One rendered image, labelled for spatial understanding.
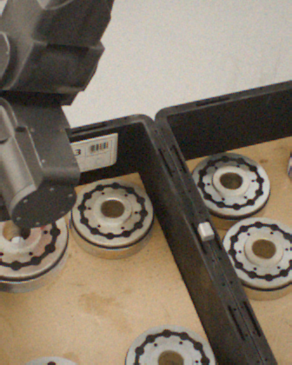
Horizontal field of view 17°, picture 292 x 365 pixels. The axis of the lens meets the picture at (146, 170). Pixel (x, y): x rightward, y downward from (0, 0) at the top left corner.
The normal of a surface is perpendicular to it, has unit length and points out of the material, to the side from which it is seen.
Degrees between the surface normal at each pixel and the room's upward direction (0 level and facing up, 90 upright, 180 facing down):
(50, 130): 27
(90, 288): 0
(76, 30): 88
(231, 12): 0
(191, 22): 0
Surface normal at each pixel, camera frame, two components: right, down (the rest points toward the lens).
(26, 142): -0.81, 0.00
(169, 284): 0.05, -0.61
